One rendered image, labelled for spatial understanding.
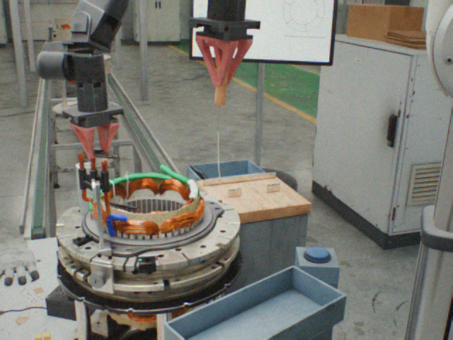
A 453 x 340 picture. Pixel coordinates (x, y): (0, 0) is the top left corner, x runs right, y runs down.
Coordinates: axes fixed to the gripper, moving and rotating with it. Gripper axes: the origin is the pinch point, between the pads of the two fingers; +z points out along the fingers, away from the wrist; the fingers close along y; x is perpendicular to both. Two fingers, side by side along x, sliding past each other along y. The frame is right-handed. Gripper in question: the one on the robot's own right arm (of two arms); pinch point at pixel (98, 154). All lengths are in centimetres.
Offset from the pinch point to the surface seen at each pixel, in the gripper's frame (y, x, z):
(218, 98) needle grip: -7.7, 29.1, -14.7
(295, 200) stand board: -32.7, 23.0, 11.6
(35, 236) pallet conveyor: -2, -57, 42
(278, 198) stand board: -30.7, 20.0, 11.5
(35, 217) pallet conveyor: -6, -67, 40
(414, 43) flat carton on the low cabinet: -225, -69, 0
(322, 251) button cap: -23.1, 38.9, 13.5
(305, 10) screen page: -97, -35, -23
